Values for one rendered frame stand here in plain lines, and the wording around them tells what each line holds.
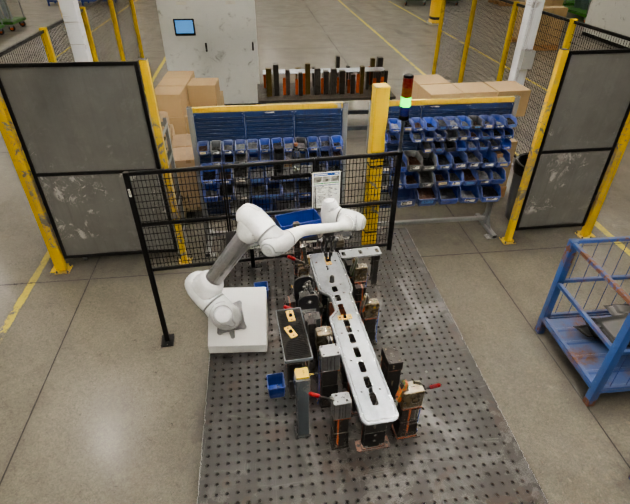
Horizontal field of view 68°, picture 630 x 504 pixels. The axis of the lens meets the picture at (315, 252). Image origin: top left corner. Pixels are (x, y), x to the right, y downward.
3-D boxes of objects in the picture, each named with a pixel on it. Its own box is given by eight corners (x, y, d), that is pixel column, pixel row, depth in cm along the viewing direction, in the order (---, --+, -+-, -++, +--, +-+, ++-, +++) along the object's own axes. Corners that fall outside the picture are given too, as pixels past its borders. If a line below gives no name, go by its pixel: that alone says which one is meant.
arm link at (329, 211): (317, 223, 286) (336, 229, 281) (317, 200, 277) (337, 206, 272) (326, 215, 294) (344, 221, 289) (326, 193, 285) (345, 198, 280)
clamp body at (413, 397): (420, 437, 242) (431, 392, 221) (393, 442, 240) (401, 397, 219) (413, 420, 251) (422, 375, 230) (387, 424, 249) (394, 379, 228)
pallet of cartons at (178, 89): (221, 168, 667) (212, 94, 606) (164, 169, 662) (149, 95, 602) (228, 136, 764) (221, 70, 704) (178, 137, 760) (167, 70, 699)
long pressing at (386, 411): (406, 419, 218) (406, 417, 217) (359, 427, 214) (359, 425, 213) (338, 251, 328) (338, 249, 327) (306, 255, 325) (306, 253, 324)
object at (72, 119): (192, 257, 490) (156, 55, 374) (191, 265, 478) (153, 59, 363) (59, 266, 477) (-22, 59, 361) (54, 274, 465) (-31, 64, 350)
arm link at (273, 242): (299, 239, 243) (282, 220, 244) (280, 251, 228) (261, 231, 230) (287, 254, 250) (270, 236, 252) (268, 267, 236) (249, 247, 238)
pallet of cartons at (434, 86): (477, 170, 665) (499, 71, 587) (503, 197, 600) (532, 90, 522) (395, 175, 650) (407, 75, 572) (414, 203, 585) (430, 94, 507)
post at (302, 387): (311, 436, 242) (311, 380, 217) (296, 438, 241) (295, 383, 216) (308, 423, 249) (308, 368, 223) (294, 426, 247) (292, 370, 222)
